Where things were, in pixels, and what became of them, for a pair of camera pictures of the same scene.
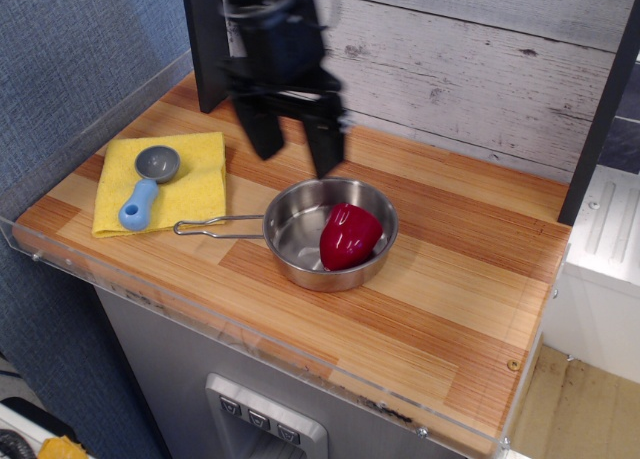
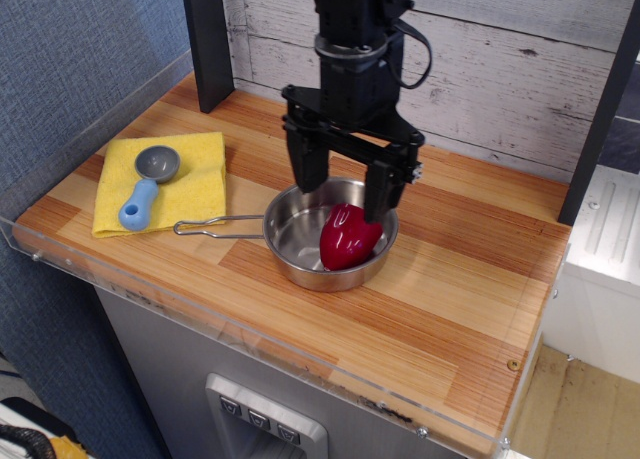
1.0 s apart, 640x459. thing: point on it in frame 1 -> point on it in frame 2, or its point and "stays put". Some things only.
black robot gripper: [282, 63] -> [360, 108]
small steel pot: [292, 227] stays put
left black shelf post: [204, 10] stays put
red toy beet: [348, 235] stays put
